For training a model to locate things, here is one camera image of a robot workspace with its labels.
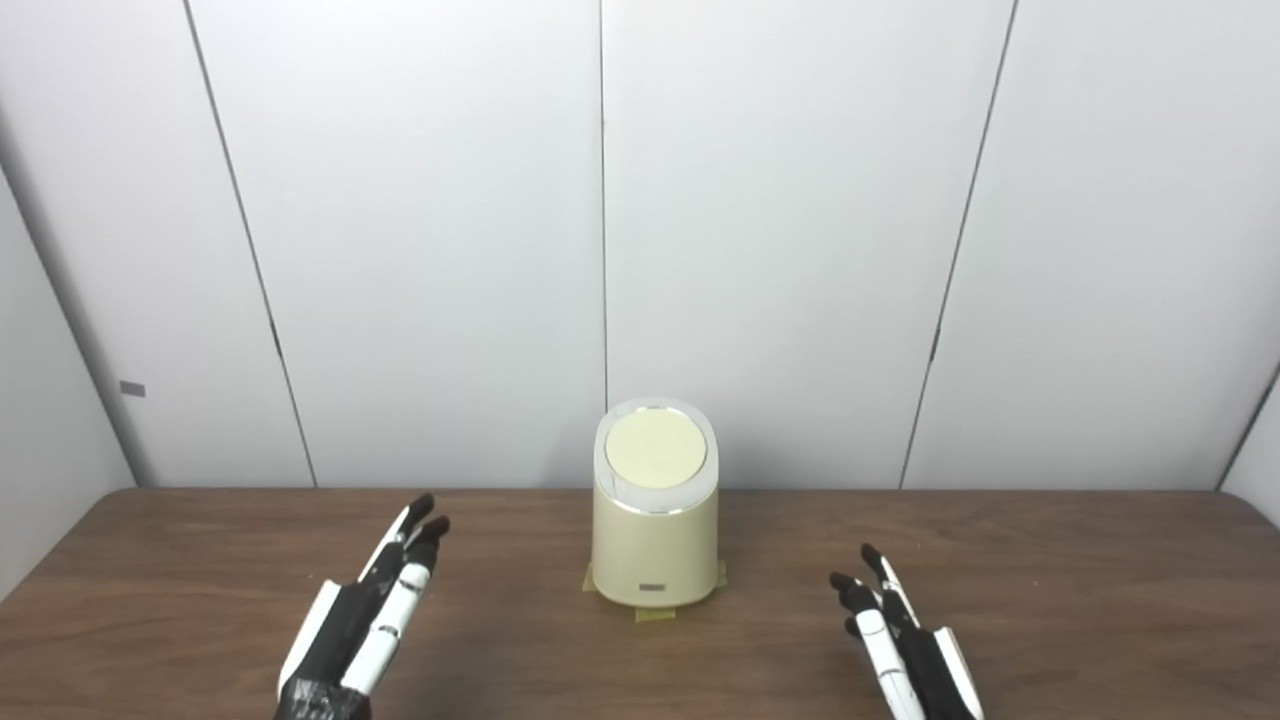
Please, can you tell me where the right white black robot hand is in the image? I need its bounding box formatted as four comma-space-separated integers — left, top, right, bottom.
829, 543, 986, 720

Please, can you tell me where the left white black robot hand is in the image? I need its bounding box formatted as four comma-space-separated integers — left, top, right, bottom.
273, 492, 451, 720

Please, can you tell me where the cream round bin lid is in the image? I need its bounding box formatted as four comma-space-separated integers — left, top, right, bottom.
604, 407, 709, 490

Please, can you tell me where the cream-colored bin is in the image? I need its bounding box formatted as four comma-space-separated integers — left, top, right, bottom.
591, 397, 720, 609

